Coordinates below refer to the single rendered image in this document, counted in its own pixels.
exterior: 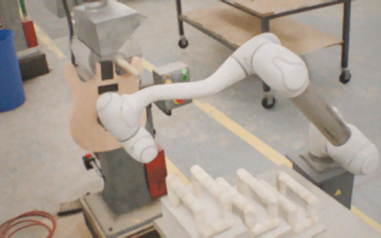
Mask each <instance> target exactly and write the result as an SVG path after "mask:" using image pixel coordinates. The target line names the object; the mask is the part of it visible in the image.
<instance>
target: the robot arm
mask: <svg viewBox="0 0 381 238"><path fill-rule="evenodd" d="M252 73H254V74H256V75H258V76H259V77H260V78H261V79H262V80H263V81H265V83H266V84H267V85H268V86H269V87H272V88H273V89H274V90H275V91H276V92H277V93H279V94H280V95H281V96H283V97H287V98H289V99H290V100H291V101H292V102H293V103H294V104H295V105H296V106H297V108H298V109H300V110H301V111H302V112H303V114H304V115H305V116H306V117H307V118H308V120H309V121H310V122H309V131H308V142H307V145H308V146H309V149H308V151H302V152H300V153H299V156H300V157H301V158H303V159H304V160H305V161H306V162H308V163H309V164H310V165H311V166H313V167H314V169H315V170H316V172H317V173H318V174H321V173H324V172H326V171H328V170H330V169H333V168H336V167H338V166H341V167H342V168H345V169H346V170H347V171H349V172H351V173H352V174H355V175H365V174H368V173H370V172H371V171H374V170H375V169H376V167H377V164H378V160H379V153H378V150H377V149H376V147H375V146H374V144H373V143H372V142H371V141H369V139H368V138H366V137H365V136H364V135H363V133H361V132H360V131H359V130H358V129H357V127H356V126H353V125H351V124H347V123H346V122H345V121H344V120H343V114H342V112H341V111H339V110H338V109H336V108H335V107H333V106H330V105H329V104H328V103H327V100H326V99H325V98H324V97H323V95H321V94H320V93H319V92H318V91H317V89H316V88H315V86H314V85H313V84H312V83H311V82H310V80H309V76H308V71H307V68H306V65H305V63H304V61H303V60H302V59H301V58H300V57H299V56H298V55H296V54H295V53H293V52H291V51H290V50H289V49H287V48H285V47H283V46H281V43H280V40H279V39H278V38H277V37H276V36H275V35H274V34H272V33H265V34H260V35H258V36H256V37H254V38H252V39H251V40H249V41H248V42H246V43H245V44H244V45H243V46H241V47H240V48H238V49H237V50H236V52H235V53H233V54H232V55H231V56H230V57H229V58H228V59H227V60H226V62H225V63H224V64H223V65H222V66H221V67H220V69H219V70H218V71H217V72H216V73H215V74H214V75H212V76H211V77H210V78H207V79H206V80H202V81H195V82H186V83H177V84H161V85H155V86H152V87H147V88H145V89H143V90H140V91H138V92H136V93H134V94H132V95H126V94H124V95H122V96H118V95H117V94H116V93H104V94H103V95H101V96H100V97H99V98H98V102H97V103H96V110H97V114H98V117H97V124H99V125H100V126H101V127H102V128H103V129H105V131H109V132H110V133H111V134H112V135H113V136H114V137H115V138H116V139H117V140H118V141H119V143H120V144H121V145H122V146H123V148H124V150H125V151H126V152H127V153H128V154H130V155H131V156H132V158H134V159H135V160H137V161H139V162H142V163H149V162H150V161H152V160H153V159H154V157H156V156H157V145H156V142H155V141H154V139H153V138H152V137H151V134H150V133H149V132H148V131H147V130H146V129H145V128H144V127H143V126H142V125H141V124H140V123H139V119H140V118H141V117H142V111H143V109H144V108H145V106H147V105H149V104H151V103H152V102H155V101H160V100H171V99H197V98H203V97H207V96H211V95H213V94H216V93H218V92H220V91H222V90H224V89H225V88H227V87H229V86H230V85H231V84H234V83H236V82H239V81H241V80H243V79H245V78H247V77H248V76H249V75H250V74H252Z"/></svg>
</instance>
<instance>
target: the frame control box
mask: <svg viewBox="0 0 381 238"><path fill-rule="evenodd" d="M182 69H187V72H186V73H185V74H184V75H187V80H186V81H183V80H182V77H183V76H184V75H183V74H182V73H181V70H182ZM152 71H153V76H154V78H153V82H154V86H155V85H161V84H166V82H167V81H168V80H166V79H165V75H166V74H170V79H169V80H170V81H171V82H172V84H177V83H186V82H191V77H190V69H189V66H187V65H186V64H184V63H183V62H181V61H178V62H175V63H170V64H168V65H165V66H161V67H158V68H155V69H153V70H152ZM192 102H193V99H184V101H183V103H180V104H179V103H177V99H171V100H160V101H156V102H152V103H154V104H155V105H156V106H157V107H158V108H159V109H160V110H161V111H162V112H163V113H164V114H166V115H167V116H171V115H172V109H174V108H177V107H179V106H182V105H188V104H191V103H192ZM168 111H169V112H168Z"/></svg>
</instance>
